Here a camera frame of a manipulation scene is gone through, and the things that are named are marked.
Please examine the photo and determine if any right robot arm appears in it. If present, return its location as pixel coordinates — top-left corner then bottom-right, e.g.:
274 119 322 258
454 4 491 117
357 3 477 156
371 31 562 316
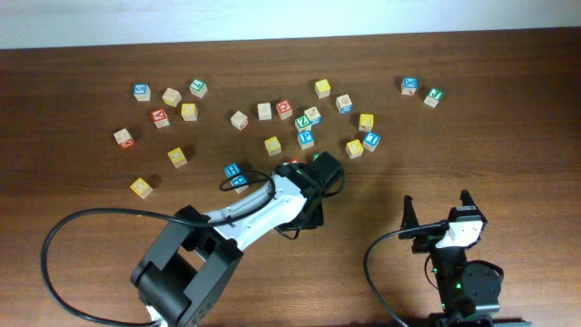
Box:
399 190 504 327

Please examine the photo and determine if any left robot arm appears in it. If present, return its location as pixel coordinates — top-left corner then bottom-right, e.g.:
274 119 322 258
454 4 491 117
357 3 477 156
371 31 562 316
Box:
131 152 344 326

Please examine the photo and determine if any blue P wooden block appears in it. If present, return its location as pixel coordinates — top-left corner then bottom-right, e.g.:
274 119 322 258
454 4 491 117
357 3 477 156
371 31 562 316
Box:
298 130 314 150

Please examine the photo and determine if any yellow E wooden block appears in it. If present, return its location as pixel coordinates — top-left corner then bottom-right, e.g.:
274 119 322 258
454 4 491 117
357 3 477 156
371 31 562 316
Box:
346 139 364 159

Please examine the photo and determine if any blue T wooden block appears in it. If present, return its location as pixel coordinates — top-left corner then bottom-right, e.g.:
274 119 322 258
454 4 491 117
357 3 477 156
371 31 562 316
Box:
231 175 248 193

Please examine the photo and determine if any yellow C wooden block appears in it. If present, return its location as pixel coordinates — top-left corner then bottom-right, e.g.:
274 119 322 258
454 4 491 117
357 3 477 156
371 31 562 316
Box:
264 136 281 156

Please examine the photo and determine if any blue I leaf wooden block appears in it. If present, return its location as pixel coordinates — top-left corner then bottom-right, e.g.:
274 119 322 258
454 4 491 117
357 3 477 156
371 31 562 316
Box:
362 132 381 152

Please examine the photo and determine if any snail drawing wooden block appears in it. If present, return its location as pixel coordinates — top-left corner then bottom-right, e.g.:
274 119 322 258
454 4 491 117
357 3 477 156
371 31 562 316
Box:
223 163 241 178

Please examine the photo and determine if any green Z wooden block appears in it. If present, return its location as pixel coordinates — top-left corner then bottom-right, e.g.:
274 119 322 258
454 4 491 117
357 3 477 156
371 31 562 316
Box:
295 115 311 133

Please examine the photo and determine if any blue L feather wooden block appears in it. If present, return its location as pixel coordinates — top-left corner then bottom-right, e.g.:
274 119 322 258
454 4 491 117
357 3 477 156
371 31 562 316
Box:
304 106 321 125

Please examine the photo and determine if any yellow top wooden block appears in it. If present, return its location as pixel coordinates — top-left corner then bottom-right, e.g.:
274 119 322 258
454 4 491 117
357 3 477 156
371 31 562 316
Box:
359 114 374 132

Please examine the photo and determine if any green J wooden block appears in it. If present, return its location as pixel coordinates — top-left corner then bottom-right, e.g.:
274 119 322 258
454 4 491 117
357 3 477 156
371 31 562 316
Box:
424 88 444 108

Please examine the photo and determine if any red O wooden block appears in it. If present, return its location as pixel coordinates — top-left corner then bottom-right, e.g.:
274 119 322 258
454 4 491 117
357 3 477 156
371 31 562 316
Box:
276 100 293 120

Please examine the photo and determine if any blue D wooden block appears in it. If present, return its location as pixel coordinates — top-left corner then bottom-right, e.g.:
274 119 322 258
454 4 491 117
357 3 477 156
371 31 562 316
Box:
336 94 353 114

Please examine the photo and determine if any red I wooden block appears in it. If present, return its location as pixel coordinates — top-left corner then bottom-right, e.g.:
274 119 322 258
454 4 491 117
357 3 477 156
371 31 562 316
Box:
231 111 249 131

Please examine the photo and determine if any blue X wooden block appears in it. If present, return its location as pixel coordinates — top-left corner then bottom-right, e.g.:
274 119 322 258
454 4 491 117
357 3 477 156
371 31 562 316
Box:
400 76 419 95

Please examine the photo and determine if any yellow far wooden block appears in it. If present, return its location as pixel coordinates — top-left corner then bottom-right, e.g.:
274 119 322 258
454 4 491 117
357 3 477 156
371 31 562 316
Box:
314 79 331 98

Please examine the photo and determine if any yellow tilted wooden block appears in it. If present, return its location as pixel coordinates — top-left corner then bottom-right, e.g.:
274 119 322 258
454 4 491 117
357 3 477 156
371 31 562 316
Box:
168 147 187 168

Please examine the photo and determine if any green L far wooden block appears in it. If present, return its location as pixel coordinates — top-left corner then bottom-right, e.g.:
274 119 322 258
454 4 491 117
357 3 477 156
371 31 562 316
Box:
189 78 208 98

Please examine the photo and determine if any yellow lower left wooden block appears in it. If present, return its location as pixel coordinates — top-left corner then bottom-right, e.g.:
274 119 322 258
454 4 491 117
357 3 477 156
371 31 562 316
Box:
130 177 153 199

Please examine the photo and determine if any red K wooden block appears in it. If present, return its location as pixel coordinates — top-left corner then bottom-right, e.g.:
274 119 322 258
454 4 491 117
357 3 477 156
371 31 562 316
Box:
151 108 170 128

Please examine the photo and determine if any plain tan wooden block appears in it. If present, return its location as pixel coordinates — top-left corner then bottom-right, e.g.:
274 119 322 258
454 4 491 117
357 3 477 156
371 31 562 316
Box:
162 87 182 107

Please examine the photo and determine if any red side wooden block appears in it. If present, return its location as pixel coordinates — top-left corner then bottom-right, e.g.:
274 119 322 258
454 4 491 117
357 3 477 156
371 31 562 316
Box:
113 128 135 149

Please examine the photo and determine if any blue S wooden block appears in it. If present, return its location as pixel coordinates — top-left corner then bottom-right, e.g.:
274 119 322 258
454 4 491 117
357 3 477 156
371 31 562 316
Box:
133 84 151 102

